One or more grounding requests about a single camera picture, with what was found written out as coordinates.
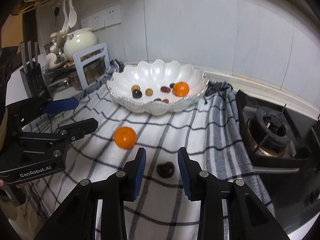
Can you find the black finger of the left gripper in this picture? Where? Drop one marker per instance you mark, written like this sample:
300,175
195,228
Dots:
70,132

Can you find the grey white rack frame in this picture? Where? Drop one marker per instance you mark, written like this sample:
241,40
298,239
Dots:
85,59

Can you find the small orange mandarin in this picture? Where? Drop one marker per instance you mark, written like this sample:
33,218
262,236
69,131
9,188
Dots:
181,89

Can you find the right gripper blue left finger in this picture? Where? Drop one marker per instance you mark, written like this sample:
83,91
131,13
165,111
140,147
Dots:
134,175

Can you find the yellow green grape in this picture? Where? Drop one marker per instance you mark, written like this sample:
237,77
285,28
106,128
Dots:
135,87

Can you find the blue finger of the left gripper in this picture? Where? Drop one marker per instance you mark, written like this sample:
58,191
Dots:
22,113

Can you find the white hanging spatula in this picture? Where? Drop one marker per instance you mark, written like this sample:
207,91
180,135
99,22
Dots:
65,25

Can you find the dark cherry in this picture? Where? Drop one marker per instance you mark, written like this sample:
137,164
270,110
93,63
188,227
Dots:
165,170

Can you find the checked kitchen cloth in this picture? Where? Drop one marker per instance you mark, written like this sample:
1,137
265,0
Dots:
209,130

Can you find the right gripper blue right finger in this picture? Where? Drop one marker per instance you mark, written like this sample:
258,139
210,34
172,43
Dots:
189,171

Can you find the gas stove burner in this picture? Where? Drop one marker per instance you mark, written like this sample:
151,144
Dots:
269,132

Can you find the white hanging spoon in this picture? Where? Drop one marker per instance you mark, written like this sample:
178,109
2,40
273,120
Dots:
72,14

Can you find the wall power sockets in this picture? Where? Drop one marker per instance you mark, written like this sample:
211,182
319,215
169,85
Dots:
102,19

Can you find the cream ceramic teapot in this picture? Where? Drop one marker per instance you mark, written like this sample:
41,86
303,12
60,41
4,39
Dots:
79,40

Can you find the red grape in bowl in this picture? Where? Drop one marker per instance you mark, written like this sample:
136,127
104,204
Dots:
165,89

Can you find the black knife block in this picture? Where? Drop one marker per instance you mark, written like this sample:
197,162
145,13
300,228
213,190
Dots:
31,72

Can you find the steel pot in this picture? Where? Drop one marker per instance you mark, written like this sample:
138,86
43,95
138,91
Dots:
92,72

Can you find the dark grape in bowl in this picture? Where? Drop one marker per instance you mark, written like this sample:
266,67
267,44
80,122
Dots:
137,94

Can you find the white scalloped bowl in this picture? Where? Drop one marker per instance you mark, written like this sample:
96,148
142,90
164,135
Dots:
155,75

